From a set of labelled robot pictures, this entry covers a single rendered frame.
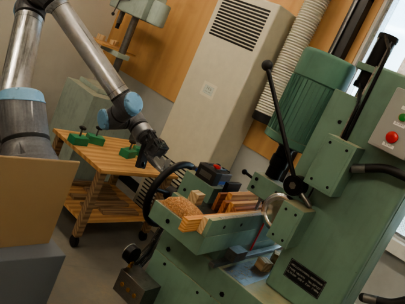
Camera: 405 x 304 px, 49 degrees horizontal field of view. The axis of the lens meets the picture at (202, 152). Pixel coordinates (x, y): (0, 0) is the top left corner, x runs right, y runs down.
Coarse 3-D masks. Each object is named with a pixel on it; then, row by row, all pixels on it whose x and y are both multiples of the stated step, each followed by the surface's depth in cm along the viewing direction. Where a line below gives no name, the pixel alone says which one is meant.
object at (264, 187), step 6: (258, 174) 149; (264, 174) 151; (252, 180) 150; (258, 180) 149; (264, 180) 148; (270, 180) 147; (276, 180) 150; (252, 186) 150; (258, 186) 149; (264, 186) 148; (270, 186) 146; (276, 186) 145; (282, 186) 145; (252, 192) 150; (258, 192) 149; (264, 192) 147; (270, 192) 146; (258, 198) 152; (264, 198) 147
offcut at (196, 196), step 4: (192, 192) 145; (196, 192) 146; (200, 192) 147; (192, 196) 145; (196, 196) 144; (200, 196) 145; (204, 196) 147; (192, 200) 145; (196, 200) 144; (200, 200) 146; (196, 204) 146; (200, 204) 148
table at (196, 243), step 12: (156, 204) 135; (204, 204) 150; (156, 216) 135; (168, 216) 132; (168, 228) 132; (264, 228) 154; (180, 240) 129; (192, 240) 127; (204, 240) 125; (216, 240) 131; (228, 240) 137; (240, 240) 144; (252, 240) 151; (264, 240) 160; (192, 252) 126; (204, 252) 128
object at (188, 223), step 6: (252, 210) 153; (258, 210) 156; (186, 216) 122; (192, 216) 124; (198, 216) 126; (186, 222) 121; (192, 222) 122; (198, 222) 125; (180, 228) 122; (186, 228) 121; (192, 228) 124
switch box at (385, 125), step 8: (400, 88) 113; (392, 96) 114; (400, 96) 112; (392, 104) 113; (400, 104) 112; (384, 112) 115; (392, 112) 113; (400, 112) 112; (384, 120) 114; (392, 120) 113; (376, 128) 115; (384, 128) 114; (392, 128) 113; (400, 128) 112; (376, 136) 115; (384, 136) 114; (400, 136) 112; (376, 144) 115; (392, 144) 113; (400, 144) 112; (392, 152) 113; (400, 152) 112
